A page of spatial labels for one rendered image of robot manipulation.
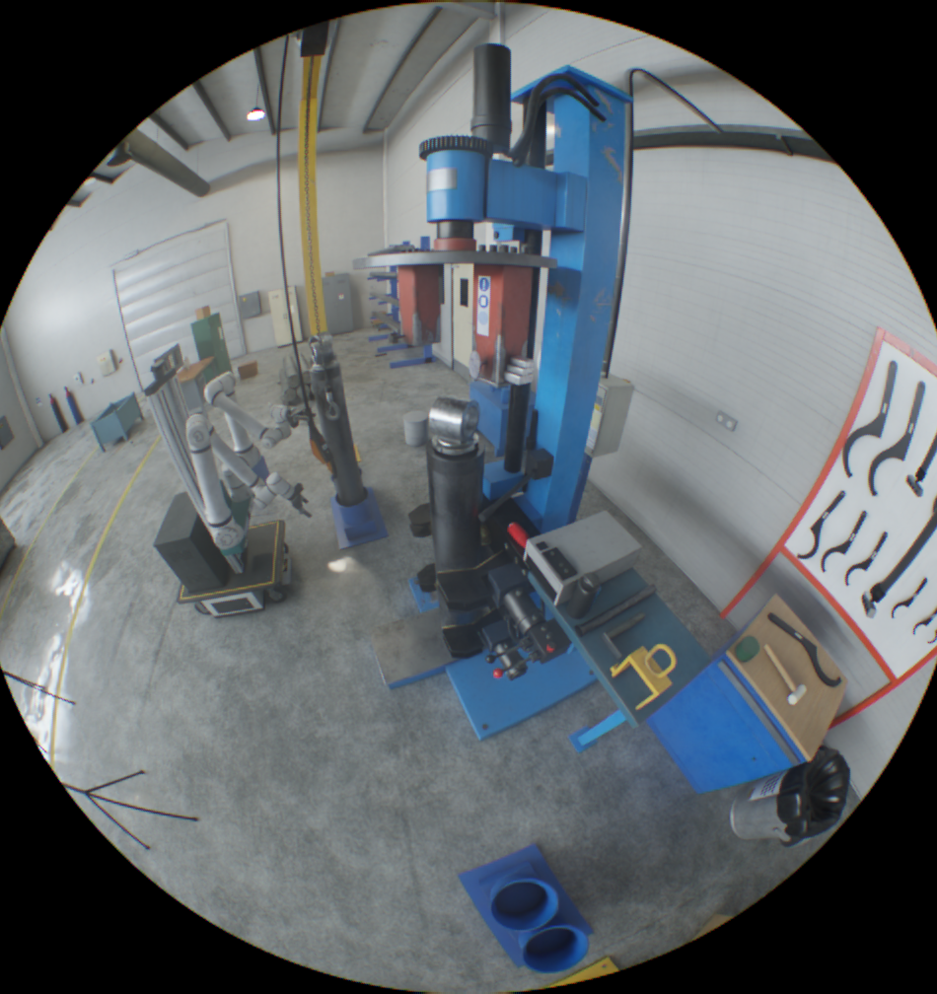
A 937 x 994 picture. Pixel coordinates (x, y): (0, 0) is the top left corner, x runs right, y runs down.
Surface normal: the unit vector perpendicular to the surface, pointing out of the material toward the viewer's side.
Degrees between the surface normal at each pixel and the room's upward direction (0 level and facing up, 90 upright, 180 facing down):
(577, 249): 90
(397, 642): 0
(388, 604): 0
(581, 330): 90
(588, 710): 0
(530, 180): 90
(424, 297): 90
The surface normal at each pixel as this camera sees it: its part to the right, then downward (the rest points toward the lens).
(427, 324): 0.65, 0.49
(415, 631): 0.01, -0.77
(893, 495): -0.91, 0.25
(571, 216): 0.41, 0.58
